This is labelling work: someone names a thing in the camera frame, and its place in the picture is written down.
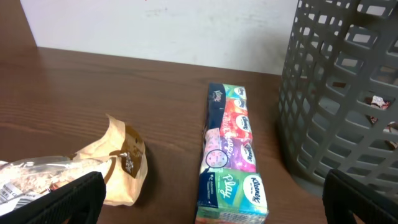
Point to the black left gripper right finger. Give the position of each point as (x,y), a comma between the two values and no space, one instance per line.
(344,198)

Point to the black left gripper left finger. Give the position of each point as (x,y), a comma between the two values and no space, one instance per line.
(80,201)

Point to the crumpled beige cookie bag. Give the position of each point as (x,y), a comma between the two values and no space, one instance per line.
(119,156)

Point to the grey plastic basket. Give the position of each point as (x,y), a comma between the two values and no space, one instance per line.
(338,95)

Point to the Kleenex tissue multipack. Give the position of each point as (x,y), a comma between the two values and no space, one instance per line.
(230,188)

